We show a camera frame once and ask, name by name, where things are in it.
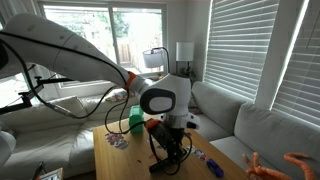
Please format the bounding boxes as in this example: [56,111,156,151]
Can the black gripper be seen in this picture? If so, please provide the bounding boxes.
[164,127,187,164]

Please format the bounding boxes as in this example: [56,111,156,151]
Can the green treasure chest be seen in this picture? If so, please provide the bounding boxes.
[128,105,146,135]

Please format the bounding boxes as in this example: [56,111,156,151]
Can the santa claus sticker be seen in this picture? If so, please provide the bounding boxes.
[104,132,130,151]

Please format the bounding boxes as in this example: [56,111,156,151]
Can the dark house plant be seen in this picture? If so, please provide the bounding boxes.
[178,64,198,81]

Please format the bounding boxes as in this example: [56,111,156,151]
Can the floral patterned pillow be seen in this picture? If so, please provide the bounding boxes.
[104,88,130,104]

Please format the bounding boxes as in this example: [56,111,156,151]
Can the orange octopus toy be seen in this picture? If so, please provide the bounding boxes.
[242,151,319,180]

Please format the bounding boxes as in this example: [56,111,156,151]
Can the grey sofa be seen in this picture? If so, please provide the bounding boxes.
[190,80,320,180]

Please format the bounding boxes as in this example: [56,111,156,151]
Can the arc lamp white shade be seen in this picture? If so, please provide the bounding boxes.
[142,46,171,75]

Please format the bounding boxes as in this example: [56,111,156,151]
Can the table lamp white shade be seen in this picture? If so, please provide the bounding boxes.
[175,41,195,73]

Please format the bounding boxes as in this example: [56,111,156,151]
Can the white window blinds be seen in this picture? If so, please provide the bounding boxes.
[271,0,320,127]
[203,0,280,103]

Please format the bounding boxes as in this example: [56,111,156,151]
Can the cream white sofa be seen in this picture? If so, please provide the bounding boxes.
[0,87,158,179]

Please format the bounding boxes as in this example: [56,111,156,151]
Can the wooden side table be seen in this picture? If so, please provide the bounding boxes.
[39,167,64,180]

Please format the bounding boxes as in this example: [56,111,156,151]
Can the large glass window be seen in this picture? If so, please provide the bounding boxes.
[38,1,168,88]

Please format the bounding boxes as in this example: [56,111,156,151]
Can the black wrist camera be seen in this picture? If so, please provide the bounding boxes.
[151,124,172,145]

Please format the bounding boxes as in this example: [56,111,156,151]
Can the orange camera mount ring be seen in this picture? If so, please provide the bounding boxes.
[145,118,162,132]

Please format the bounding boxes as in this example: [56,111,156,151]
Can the orange cable strap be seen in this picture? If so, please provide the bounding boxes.
[124,70,137,91]

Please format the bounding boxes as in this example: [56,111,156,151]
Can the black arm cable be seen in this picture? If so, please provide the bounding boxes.
[0,31,194,177]

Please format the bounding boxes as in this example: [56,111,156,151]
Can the black camera stand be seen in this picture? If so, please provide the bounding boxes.
[0,74,75,116]

